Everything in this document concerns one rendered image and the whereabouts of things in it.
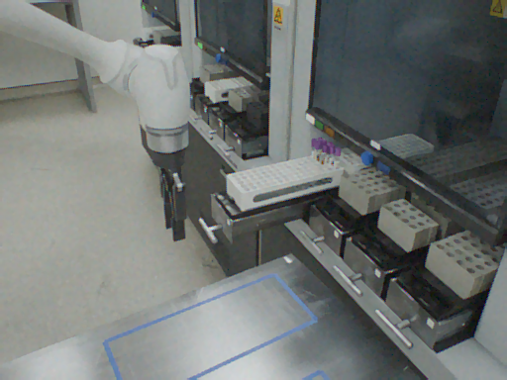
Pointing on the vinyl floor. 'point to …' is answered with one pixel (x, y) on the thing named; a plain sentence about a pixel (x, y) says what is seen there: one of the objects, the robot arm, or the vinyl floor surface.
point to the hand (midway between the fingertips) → (174, 223)
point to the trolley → (227, 336)
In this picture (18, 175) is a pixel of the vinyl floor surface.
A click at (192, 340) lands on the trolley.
